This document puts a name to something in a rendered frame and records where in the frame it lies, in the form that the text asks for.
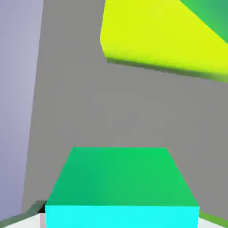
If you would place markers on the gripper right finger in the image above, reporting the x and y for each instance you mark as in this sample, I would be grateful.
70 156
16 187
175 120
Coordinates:
208 221

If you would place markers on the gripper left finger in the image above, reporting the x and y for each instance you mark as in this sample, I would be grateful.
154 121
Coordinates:
26 220

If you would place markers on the small turquoise cube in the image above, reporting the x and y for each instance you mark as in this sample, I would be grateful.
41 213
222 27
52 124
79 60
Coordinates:
121 187

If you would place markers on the small green cube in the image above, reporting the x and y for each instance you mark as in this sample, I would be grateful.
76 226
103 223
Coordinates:
213 14

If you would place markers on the large yellow box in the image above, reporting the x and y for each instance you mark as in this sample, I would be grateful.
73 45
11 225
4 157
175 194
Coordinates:
160 35

